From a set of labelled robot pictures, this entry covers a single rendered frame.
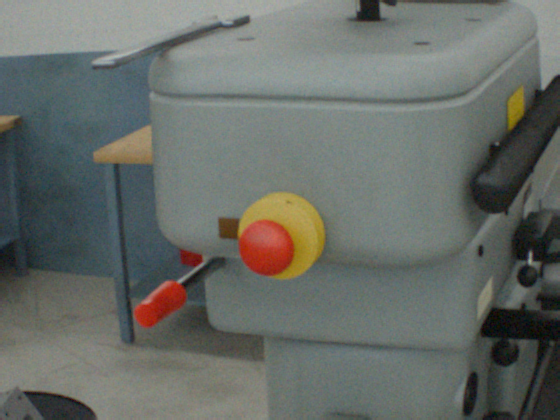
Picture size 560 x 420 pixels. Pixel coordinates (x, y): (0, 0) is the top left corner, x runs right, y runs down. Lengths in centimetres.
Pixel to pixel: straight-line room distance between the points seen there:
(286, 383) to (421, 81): 36
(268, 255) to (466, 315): 21
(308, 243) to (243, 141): 9
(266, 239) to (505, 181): 18
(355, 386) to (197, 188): 26
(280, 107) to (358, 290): 19
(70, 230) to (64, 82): 80
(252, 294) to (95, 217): 528
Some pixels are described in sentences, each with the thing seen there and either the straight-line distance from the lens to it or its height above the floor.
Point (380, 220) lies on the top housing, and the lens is 87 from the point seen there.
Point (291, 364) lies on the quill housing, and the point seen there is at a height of 159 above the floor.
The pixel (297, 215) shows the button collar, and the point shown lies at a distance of 87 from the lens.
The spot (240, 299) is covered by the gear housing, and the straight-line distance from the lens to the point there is 104.
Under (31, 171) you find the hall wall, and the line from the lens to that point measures 645.
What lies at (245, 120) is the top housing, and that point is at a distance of 89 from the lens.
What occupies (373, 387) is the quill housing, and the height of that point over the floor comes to 158.
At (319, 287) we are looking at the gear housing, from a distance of 101.
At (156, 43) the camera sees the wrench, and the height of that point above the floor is 190.
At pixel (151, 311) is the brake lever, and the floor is 170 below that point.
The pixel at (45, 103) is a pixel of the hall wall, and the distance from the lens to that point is 631.
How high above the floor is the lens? 202
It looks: 16 degrees down
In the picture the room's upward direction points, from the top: 3 degrees counter-clockwise
